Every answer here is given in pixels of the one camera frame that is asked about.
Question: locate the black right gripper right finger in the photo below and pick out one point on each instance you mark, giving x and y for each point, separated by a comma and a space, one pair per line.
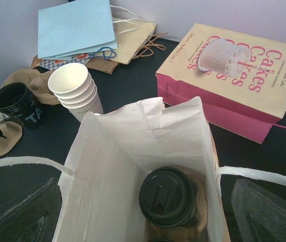
260, 214

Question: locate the brown flat paper bag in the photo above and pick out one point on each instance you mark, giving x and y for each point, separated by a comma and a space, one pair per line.
106, 65

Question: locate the yellow flat paper bag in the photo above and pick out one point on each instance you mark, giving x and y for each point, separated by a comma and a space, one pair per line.
131, 34

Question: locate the kraft bag with white handles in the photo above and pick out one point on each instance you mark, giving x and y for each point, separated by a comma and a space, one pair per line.
113, 153

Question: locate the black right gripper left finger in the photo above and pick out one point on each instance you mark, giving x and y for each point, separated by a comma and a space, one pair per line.
32, 216

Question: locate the stack of black lids left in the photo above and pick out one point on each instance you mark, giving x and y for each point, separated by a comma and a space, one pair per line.
19, 103

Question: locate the blue checkered paper bag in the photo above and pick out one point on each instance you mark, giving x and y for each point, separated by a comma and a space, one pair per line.
57, 61

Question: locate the left stack of paper cups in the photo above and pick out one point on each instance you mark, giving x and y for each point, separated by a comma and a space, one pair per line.
76, 90

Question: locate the pink cakes paper bag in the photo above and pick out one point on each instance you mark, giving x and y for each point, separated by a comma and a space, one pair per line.
241, 79

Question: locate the light blue paper bag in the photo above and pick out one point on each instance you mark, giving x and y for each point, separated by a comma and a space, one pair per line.
75, 27

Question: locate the two-cup pulp carrier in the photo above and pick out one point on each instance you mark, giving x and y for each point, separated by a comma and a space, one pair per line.
37, 82

